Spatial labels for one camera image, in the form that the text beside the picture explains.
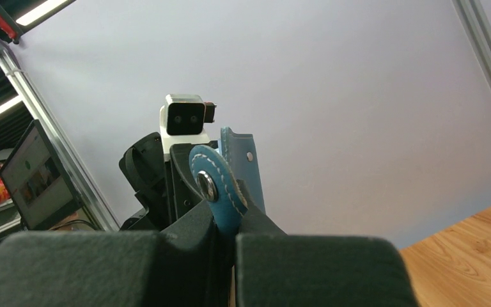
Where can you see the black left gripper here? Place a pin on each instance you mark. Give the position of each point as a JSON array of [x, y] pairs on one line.
[[144, 167]]

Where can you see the blue leather card holder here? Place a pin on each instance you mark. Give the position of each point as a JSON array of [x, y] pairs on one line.
[[229, 179]]

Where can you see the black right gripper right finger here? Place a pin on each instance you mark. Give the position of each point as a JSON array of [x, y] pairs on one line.
[[277, 269]]

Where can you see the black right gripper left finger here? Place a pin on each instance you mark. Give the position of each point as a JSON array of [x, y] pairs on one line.
[[179, 266]]

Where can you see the computer monitor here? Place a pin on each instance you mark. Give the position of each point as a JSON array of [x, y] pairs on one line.
[[38, 183]]

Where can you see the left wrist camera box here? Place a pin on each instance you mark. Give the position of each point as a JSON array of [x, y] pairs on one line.
[[182, 120]]

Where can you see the aluminium frame post right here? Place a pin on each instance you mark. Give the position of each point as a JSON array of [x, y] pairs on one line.
[[478, 29]]

